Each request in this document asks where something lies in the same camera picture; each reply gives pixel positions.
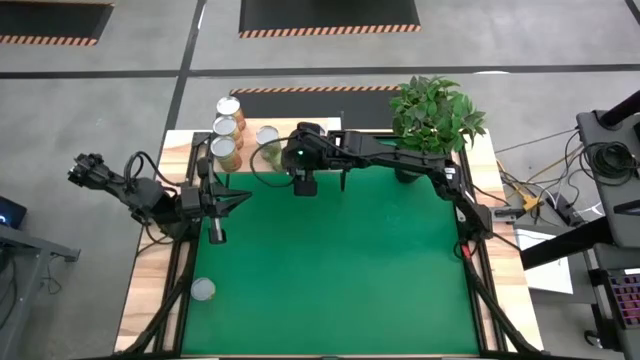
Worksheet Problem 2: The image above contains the black striped floor mat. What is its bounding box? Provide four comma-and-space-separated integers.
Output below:
0, 0, 115, 47
237, 0, 421, 40

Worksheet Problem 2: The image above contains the orange corn can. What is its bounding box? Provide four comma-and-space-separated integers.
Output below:
212, 115, 245, 150

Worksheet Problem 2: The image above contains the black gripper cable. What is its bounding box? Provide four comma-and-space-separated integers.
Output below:
248, 142, 296, 189

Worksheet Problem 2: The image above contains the yellow connector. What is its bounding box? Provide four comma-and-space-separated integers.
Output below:
517, 192, 544, 214

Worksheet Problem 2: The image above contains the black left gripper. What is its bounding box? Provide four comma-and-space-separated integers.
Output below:
179, 158, 254, 246

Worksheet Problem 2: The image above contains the backlit keyboard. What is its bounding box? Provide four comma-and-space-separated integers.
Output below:
607, 269, 640, 329

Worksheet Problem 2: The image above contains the grey side table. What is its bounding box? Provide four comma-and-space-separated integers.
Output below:
0, 224, 81, 360

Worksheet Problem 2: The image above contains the grey equipment cart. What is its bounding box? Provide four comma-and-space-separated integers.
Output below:
574, 89, 640, 360

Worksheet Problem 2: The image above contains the black table frame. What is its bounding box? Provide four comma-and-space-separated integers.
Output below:
114, 127, 546, 360

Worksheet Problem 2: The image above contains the white sheet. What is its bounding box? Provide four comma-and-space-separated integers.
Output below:
514, 227, 575, 296

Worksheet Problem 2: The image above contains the green can grey lid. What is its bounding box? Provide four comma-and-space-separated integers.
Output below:
189, 276, 217, 303

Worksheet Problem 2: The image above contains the coiled black cable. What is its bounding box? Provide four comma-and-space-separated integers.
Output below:
582, 141, 640, 181

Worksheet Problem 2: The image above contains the black beam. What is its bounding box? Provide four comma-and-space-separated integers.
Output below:
519, 214, 616, 271

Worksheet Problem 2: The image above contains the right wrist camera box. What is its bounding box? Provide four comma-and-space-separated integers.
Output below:
293, 171, 319, 198

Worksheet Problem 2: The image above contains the green pears can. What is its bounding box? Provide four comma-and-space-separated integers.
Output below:
255, 124, 284, 170

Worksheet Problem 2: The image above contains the dark electronic device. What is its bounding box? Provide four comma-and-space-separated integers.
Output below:
0, 195, 27, 230

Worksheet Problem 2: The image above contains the orange can grey lid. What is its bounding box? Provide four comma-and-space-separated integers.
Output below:
215, 95, 248, 132

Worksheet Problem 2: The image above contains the green beans can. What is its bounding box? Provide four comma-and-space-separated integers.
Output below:
209, 135, 244, 174

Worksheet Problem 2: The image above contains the green table mat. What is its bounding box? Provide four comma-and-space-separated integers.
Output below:
180, 137, 481, 356

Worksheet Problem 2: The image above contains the green leafy plant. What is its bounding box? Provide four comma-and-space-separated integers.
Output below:
389, 75, 489, 156

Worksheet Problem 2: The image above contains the wooden table border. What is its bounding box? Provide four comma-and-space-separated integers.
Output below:
114, 127, 544, 354

